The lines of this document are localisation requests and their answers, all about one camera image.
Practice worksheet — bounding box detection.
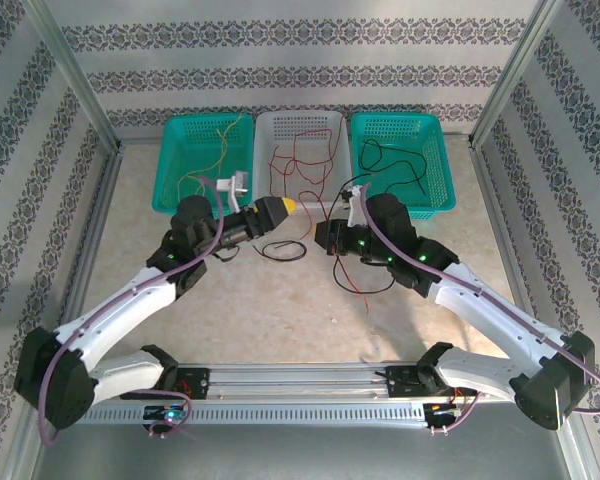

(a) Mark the teal plastic basket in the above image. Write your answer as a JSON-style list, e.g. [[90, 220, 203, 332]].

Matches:
[[350, 111, 457, 221], [151, 113, 255, 216]]

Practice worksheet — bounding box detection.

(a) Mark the yellow thin cable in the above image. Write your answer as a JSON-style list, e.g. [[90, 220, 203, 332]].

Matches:
[[194, 127, 232, 197], [176, 114, 247, 199]]

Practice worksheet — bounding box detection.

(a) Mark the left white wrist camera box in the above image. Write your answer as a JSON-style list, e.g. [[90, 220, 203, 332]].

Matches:
[[214, 170, 252, 212]]

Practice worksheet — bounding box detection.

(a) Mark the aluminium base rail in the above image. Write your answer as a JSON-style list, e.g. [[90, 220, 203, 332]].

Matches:
[[28, 360, 571, 404]]

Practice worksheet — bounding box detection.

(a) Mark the black thin cable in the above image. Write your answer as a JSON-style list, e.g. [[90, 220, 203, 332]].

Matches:
[[259, 240, 308, 263], [329, 172, 399, 296], [357, 138, 384, 174], [378, 144, 428, 197]]

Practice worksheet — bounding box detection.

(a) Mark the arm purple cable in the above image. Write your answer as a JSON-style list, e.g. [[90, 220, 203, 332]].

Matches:
[[358, 183, 600, 436], [38, 175, 228, 446]]

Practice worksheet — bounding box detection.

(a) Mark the aluminium upright post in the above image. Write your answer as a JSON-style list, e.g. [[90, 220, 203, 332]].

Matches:
[[24, 0, 126, 154], [468, 0, 567, 149]]

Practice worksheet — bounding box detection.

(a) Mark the white plastic basket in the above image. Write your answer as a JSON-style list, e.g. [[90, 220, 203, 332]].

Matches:
[[252, 110, 355, 211]]

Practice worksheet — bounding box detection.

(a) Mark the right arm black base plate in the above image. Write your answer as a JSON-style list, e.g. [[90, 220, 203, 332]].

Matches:
[[385, 364, 461, 401]]

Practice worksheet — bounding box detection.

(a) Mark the slotted grey cable tray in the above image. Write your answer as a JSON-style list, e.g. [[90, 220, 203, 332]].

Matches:
[[79, 403, 431, 426]]

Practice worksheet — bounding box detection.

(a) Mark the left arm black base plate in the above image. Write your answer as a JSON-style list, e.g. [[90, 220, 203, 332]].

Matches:
[[119, 367, 211, 401]]

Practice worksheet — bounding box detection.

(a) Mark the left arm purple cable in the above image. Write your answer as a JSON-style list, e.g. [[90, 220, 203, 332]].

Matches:
[[38, 175, 228, 446]]

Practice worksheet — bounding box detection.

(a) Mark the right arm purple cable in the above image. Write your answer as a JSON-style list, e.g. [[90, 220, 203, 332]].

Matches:
[[358, 183, 600, 436]]

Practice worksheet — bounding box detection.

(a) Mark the aluminium side rail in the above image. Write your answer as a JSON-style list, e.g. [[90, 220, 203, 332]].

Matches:
[[49, 142, 126, 366], [467, 139, 564, 361]]

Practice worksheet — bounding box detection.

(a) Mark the bundle of coloured wires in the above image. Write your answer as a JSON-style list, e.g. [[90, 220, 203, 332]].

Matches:
[[291, 128, 334, 184]]

